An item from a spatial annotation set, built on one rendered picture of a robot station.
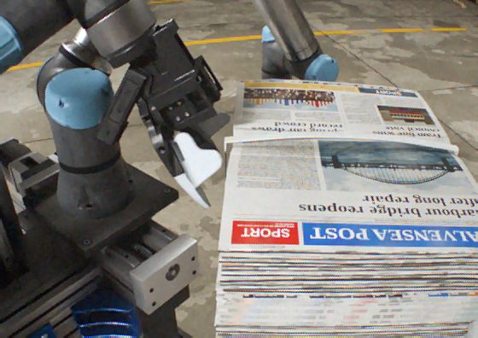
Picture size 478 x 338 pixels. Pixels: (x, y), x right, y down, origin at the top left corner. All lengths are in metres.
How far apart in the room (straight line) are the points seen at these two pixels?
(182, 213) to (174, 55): 1.66
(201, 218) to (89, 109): 1.41
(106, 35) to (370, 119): 0.35
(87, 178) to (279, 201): 0.44
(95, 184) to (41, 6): 0.41
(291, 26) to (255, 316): 0.59
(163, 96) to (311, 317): 0.28
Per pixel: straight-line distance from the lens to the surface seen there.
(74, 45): 0.91
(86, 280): 0.89
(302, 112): 0.63
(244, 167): 0.51
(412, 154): 0.58
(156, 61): 0.54
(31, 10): 0.49
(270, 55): 1.09
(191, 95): 0.54
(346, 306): 0.49
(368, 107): 0.67
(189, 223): 2.09
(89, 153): 0.80
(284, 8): 0.90
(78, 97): 0.77
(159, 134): 0.54
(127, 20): 0.51
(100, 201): 0.84
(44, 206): 0.91
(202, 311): 1.74
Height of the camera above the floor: 1.34
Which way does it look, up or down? 33 degrees down
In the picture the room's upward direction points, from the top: straight up
